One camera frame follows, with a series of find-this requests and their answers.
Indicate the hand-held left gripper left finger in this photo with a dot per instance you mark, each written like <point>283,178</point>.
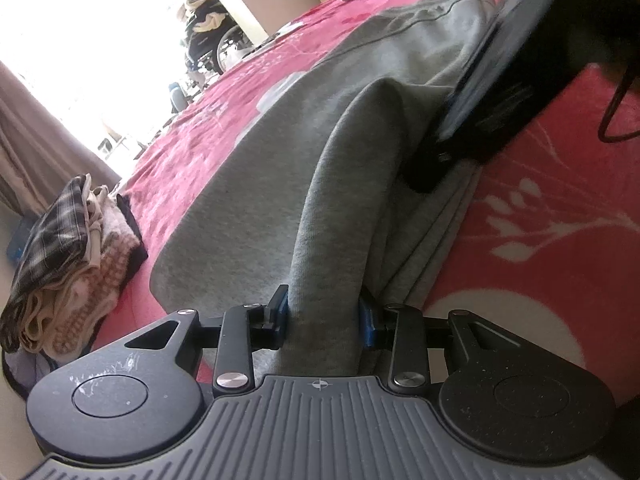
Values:
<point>280,312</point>

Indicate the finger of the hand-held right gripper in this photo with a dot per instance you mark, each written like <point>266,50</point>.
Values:
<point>430,170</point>

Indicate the light blue quilt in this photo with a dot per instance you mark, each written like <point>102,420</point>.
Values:
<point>25,367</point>

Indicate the grey cotton garment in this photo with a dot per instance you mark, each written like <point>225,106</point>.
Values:
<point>300,185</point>

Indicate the wheelchair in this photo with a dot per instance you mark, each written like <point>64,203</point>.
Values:
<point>225,45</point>

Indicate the blue container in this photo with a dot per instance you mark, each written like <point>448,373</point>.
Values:
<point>177,97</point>

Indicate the pink floral blanket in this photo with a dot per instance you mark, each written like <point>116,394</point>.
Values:
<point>550,235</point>

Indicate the pink white checked knit garment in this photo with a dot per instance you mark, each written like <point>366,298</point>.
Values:
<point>95,305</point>

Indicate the pale cloth bundle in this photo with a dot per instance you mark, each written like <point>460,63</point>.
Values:
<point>202,7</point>

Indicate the stack of folded clothes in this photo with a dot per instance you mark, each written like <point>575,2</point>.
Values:
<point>40,320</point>

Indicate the beige curtain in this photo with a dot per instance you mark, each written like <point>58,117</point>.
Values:
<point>40,145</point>

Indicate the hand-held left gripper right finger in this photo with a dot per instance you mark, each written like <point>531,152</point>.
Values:
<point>367,325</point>

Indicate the blue box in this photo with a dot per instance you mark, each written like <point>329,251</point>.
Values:
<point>17,240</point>

